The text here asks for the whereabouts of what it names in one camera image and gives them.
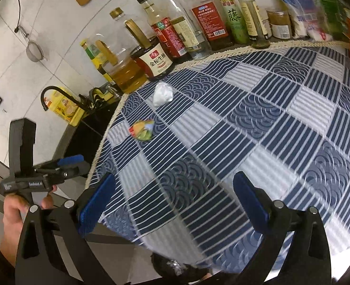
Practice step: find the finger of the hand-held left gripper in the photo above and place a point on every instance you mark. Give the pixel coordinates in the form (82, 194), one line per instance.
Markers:
(68, 173)
(69, 160)

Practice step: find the blue checked tablecloth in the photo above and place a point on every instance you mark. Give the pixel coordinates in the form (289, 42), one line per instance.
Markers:
(252, 124)

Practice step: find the black faucet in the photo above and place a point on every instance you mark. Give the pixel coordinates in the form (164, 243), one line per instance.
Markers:
(65, 92)

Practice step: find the metal strainer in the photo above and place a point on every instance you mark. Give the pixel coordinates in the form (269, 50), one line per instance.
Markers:
(35, 52)

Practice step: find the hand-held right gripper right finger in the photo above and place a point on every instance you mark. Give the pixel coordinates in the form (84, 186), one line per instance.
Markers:
(252, 204)

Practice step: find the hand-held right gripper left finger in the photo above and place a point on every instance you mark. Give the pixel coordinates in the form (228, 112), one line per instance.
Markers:
(97, 204)

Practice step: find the dark cap red label bottle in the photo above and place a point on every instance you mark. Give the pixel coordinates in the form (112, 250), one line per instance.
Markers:
(169, 38)

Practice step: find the soy sauce jug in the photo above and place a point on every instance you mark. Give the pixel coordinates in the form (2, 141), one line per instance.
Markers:
(155, 62)

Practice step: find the small seasoning jar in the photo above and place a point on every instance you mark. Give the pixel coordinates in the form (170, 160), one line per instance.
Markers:
(278, 25)

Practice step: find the green packet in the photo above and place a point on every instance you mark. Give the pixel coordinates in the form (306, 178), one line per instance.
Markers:
(329, 3)

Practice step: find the yellow cap olive label bottle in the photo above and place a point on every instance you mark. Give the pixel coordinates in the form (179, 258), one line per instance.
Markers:
(186, 32)

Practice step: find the green label oil bottle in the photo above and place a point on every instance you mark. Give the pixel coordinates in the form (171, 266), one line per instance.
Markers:
(232, 17)

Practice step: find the slim clear bottle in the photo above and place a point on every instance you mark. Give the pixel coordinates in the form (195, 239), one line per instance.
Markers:
(252, 14)

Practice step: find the person's left forearm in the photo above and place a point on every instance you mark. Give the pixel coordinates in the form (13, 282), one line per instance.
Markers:
(8, 249)

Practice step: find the person's left hand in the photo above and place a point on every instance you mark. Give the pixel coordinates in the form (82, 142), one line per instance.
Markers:
(13, 216)

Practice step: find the green cap sauce bottle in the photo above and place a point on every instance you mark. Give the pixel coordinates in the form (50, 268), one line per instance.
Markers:
(93, 59)

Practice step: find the gold cap red label bottle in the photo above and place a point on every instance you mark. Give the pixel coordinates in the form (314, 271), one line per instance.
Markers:
(213, 20)

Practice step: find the large cooking oil jug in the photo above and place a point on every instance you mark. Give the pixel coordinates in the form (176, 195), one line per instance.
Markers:
(127, 74)

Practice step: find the colourful candy wrapper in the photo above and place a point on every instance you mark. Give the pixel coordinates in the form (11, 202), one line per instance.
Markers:
(142, 130)

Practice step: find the white and blue bag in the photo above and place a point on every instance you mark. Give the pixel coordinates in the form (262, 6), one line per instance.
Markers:
(304, 14)

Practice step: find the yellow dish soap bottle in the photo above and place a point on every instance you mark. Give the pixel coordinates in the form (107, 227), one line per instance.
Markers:
(65, 109)

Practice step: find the black sink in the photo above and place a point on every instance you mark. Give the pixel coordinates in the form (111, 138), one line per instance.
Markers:
(85, 133)

